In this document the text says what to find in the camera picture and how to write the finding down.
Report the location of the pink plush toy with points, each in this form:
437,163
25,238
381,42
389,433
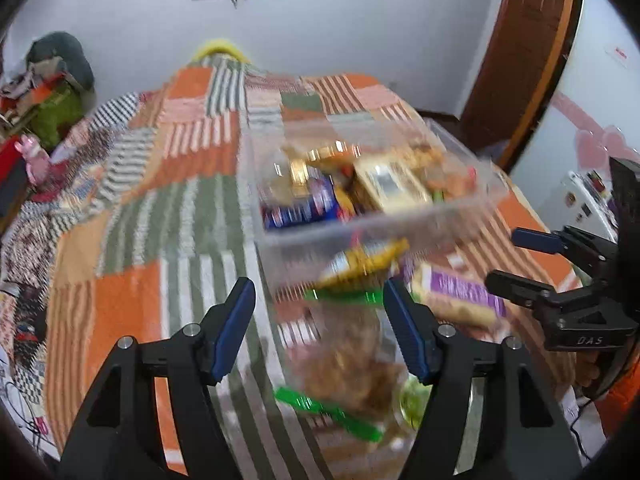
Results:
35,160

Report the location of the white mini fridge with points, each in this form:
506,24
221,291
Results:
580,200

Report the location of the dark green yellow snack packet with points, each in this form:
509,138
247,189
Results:
360,260

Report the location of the person's right forearm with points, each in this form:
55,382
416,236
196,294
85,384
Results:
625,405

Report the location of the yellow foam tube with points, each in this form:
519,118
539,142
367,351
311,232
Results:
220,47

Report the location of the green jelly cup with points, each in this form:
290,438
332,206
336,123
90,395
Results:
412,402

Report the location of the clear snack bag green edge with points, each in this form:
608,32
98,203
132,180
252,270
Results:
350,365

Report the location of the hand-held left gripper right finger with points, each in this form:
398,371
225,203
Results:
407,332

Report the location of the brown wooden door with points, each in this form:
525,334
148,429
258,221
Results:
525,35

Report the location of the red white label sticker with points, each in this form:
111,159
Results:
617,53

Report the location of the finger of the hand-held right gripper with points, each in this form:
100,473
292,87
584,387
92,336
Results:
515,287
537,240

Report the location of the orange yellow snack packet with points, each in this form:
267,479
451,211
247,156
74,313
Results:
302,170

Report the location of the green patterned bag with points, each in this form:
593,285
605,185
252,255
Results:
60,110

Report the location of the clear bag of orange snacks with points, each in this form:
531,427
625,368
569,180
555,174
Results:
450,185

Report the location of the clear pastry packet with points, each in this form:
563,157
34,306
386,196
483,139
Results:
425,155

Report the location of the purple label snack packet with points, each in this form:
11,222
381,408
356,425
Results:
460,292

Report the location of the person's right hand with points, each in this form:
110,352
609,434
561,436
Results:
586,370

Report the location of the checkered patterned quilt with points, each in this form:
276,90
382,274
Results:
50,220

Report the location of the tan bread packet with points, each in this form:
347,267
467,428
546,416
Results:
392,182

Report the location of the blue snack packet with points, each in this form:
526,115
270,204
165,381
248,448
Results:
300,210

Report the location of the pile of clothes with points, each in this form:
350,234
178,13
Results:
15,85

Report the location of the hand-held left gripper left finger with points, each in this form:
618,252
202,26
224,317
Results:
232,332

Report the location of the orange green patchwork blanket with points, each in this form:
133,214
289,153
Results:
150,260

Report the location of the red box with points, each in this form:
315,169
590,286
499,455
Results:
10,160

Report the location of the clear plastic storage box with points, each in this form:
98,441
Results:
300,255

